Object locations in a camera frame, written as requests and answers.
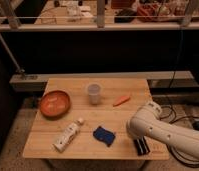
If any black white striped eraser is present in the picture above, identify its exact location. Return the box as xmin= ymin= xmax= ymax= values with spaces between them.
xmin=133 ymin=137 xmax=150 ymax=156

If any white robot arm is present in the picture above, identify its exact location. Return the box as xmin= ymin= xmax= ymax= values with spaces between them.
xmin=126 ymin=101 xmax=199 ymax=159

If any clear plastic cup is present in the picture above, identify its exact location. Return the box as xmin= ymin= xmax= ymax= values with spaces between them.
xmin=87 ymin=83 xmax=101 ymax=105

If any orange carrot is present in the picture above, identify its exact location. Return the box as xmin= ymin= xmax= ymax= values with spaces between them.
xmin=113 ymin=95 xmax=131 ymax=107

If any orange bowl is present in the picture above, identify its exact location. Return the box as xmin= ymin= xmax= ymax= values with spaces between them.
xmin=38 ymin=90 xmax=71 ymax=118

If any blue crumpled cloth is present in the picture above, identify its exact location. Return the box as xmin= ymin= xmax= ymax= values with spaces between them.
xmin=93 ymin=126 xmax=116 ymax=147

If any white tube bottle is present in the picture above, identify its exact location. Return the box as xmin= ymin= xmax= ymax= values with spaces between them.
xmin=53 ymin=118 xmax=84 ymax=153

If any black object on shelf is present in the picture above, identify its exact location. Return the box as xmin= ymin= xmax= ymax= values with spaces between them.
xmin=114 ymin=9 xmax=136 ymax=23

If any red basket on shelf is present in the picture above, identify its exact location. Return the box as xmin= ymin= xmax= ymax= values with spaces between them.
xmin=137 ymin=4 xmax=168 ymax=22

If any diagonal metal strut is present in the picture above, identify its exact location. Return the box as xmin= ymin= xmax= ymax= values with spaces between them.
xmin=0 ymin=33 xmax=25 ymax=77

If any grey metal rail beam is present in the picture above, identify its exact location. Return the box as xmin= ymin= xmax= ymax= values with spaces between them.
xmin=9 ymin=71 xmax=197 ymax=92

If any black floor cable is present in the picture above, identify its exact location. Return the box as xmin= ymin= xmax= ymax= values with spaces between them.
xmin=158 ymin=105 xmax=199 ymax=169

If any upper metal frame shelf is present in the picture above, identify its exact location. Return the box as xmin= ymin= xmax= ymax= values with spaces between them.
xmin=0 ymin=0 xmax=199 ymax=31

